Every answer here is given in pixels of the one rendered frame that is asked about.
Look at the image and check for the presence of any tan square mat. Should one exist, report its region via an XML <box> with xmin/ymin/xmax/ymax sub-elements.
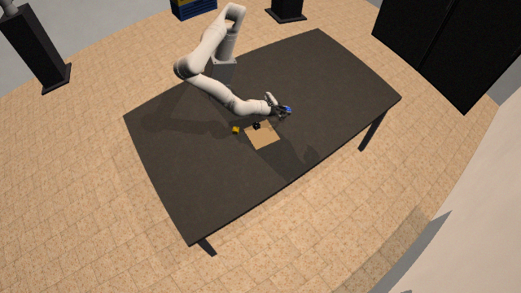
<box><xmin>243</xmin><ymin>120</ymin><xmax>280</xmax><ymax>150</ymax></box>

